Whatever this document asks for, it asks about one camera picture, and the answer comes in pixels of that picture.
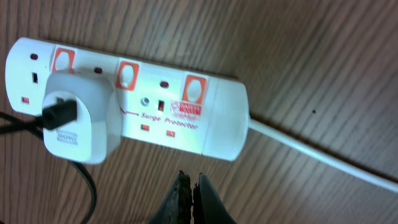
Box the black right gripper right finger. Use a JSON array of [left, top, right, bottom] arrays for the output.
[[192, 173, 236, 224]]

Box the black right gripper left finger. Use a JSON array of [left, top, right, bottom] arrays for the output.
[[149, 170, 193, 224]]

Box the black USB charging cable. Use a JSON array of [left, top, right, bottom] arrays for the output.
[[0, 98, 98, 224]]

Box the white charger plug adapter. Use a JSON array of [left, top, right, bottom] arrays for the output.
[[42, 70, 123, 164]]

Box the white power strip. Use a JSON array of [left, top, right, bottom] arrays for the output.
[[4, 38, 249, 161]]

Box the white power strip cord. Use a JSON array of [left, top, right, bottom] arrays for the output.
[[248, 118, 398, 194]]

